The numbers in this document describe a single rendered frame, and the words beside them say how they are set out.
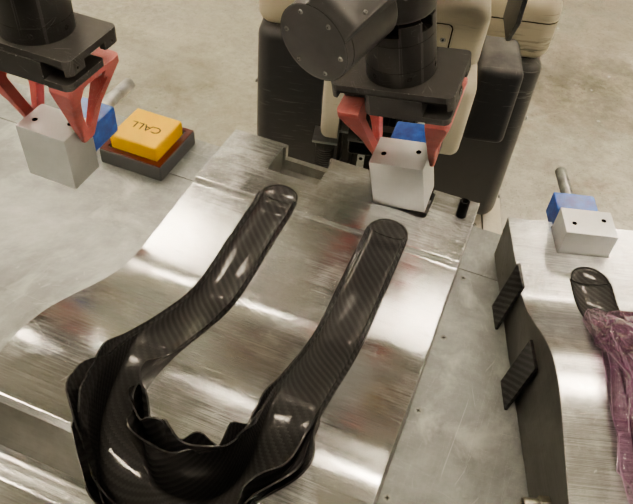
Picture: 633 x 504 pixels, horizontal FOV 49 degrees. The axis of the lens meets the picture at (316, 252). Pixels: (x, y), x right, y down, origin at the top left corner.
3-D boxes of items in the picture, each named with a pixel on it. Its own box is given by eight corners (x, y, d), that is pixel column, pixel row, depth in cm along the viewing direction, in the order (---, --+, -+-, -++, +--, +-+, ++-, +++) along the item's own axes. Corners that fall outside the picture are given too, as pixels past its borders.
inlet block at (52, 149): (112, 98, 71) (104, 52, 67) (154, 112, 70) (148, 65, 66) (29, 173, 62) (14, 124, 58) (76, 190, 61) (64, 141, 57)
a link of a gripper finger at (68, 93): (86, 168, 58) (64, 70, 51) (15, 144, 59) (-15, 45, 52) (132, 125, 62) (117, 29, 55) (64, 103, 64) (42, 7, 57)
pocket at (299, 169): (284, 171, 73) (285, 143, 70) (330, 186, 72) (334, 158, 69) (266, 197, 70) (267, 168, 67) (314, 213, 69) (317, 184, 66)
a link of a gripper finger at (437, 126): (448, 192, 60) (449, 106, 53) (370, 179, 62) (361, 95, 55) (466, 141, 64) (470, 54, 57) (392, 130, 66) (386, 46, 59)
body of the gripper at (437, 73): (453, 118, 54) (455, 35, 48) (331, 102, 57) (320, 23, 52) (472, 68, 58) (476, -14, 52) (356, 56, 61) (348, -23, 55)
